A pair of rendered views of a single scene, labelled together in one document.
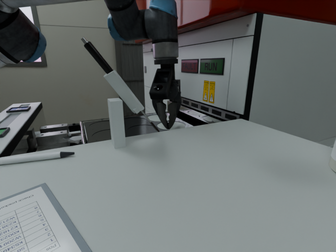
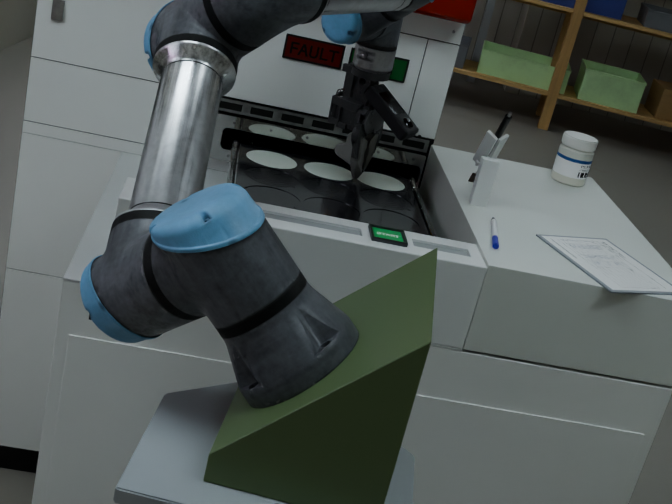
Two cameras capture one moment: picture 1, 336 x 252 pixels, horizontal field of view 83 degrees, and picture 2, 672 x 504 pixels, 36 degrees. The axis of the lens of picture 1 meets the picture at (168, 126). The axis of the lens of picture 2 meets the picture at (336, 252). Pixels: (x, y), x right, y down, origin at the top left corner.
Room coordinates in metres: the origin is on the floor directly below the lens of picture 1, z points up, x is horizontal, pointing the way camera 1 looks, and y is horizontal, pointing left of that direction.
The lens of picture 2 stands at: (0.00, 1.81, 1.49)
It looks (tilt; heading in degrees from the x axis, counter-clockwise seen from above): 21 degrees down; 288
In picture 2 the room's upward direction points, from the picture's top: 14 degrees clockwise
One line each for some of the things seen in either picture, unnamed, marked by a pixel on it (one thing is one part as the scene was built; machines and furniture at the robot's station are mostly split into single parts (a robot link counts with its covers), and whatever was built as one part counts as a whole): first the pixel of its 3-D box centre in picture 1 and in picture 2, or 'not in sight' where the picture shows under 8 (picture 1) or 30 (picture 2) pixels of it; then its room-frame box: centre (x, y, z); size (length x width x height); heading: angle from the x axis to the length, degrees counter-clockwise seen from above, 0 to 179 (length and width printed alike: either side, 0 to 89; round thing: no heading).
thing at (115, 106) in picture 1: (125, 108); (485, 165); (0.33, 0.08, 1.03); 0.06 x 0.04 x 0.13; 116
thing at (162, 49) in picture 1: (164, 52); (373, 58); (0.60, 0.01, 1.14); 0.08 x 0.08 x 0.05
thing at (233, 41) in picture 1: (175, 84); (242, 76); (0.87, -0.03, 1.02); 0.81 x 0.03 x 0.40; 26
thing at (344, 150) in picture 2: (164, 113); (348, 154); (0.60, 0.01, 0.95); 0.06 x 0.03 x 0.09; 170
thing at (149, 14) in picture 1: (162, 22); (381, 15); (0.60, 0.01, 1.22); 0.09 x 0.08 x 0.11; 80
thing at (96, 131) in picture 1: (142, 130); (328, 189); (0.60, 0.08, 0.90); 0.34 x 0.34 x 0.01; 26
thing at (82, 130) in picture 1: (84, 139); not in sight; (0.52, 0.25, 0.90); 0.38 x 0.01 x 0.01; 26
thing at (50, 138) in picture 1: (53, 137); not in sight; (0.53, 0.35, 0.89); 0.08 x 0.03 x 0.03; 116
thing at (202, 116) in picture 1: (193, 121); (316, 155); (0.70, -0.10, 0.89); 0.44 x 0.02 x 0.10; 26
